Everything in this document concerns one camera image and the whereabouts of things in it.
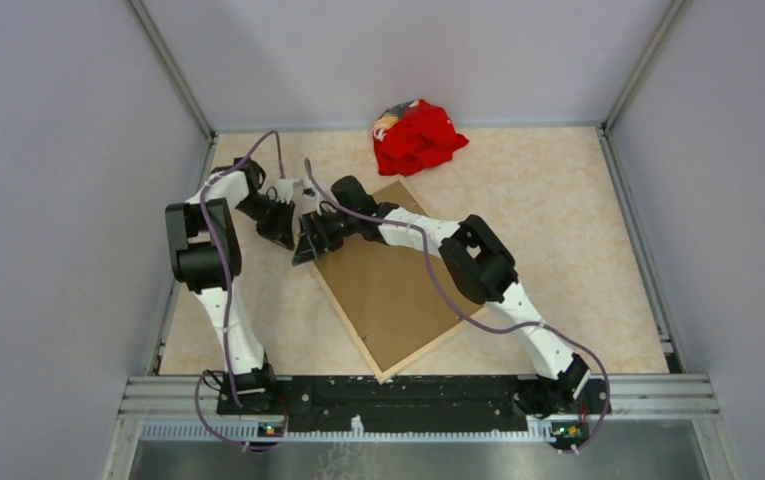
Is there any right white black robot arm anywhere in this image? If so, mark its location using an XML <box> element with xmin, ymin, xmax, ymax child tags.
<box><xmin>292</xmin><ymin>176</ymin><xmax>594</xmax><ymax>412</ymax></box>

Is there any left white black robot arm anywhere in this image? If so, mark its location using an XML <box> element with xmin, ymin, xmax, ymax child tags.
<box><xmin>164</xmin><ymin>157</ymin><xmax>295</xmax><ymax>414</ymax></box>

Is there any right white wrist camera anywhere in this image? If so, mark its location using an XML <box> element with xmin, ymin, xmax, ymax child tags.
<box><xmin>299</xmin><ymin>187</ymin><xmax>324</xmax><ymax>214</ymax></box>

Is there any crumpled red cloth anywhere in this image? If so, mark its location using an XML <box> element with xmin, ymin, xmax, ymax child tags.
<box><xmin>370</xmin><ymin>99</ymin><xmax>470</xmax><ymax>176</ymax></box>

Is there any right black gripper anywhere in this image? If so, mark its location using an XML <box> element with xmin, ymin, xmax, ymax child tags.
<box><xmin>293</xmin><ymin>211</ymin><xmax>359</xmax><ymax>269</ymax></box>

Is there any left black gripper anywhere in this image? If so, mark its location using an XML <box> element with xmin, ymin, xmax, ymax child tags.
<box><xmin>235</xmin><ymin>193</ymin><xmax>296</xmax><ymax>250</ymax></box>

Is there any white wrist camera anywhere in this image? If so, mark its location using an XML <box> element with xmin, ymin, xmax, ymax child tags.
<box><xmin>299</xmin><ymin>187</ymin><xmax>324</xmax><ymax>214</ymax></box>
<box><xmin>274</xmin><ymin>178</ymin><xmax>305</xmax><ymax>203</ymax></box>

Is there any brown frame backing board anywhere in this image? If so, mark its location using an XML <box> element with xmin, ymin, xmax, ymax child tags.
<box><xmin>312</xmin><ymin>180</ymin><xmax>486</xmax><ymax>376</ymax></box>

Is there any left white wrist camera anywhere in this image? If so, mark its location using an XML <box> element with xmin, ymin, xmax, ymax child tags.
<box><xmin>274</xmin><ymin>178</ymin><xmax>305</xmax><ymax>203</ymax></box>

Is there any aluminium rail with cable duct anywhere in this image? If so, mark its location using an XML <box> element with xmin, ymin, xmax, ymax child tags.
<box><xmin>103</xmin><ymin>374</ymin><xmax>744</xmax><ymax>479</ymax></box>

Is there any light wooden picture frame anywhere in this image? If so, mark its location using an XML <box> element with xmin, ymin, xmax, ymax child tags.
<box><xmin>305</xmin><ymin>175</ymin><xmax>493</xmax><ymax>386</ymax></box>

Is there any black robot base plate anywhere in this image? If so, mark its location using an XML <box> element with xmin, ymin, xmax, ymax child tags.
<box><xmin>215</xmin><ymin>375</ymin><xmax>611</xmax><ymax>433</ymax></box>

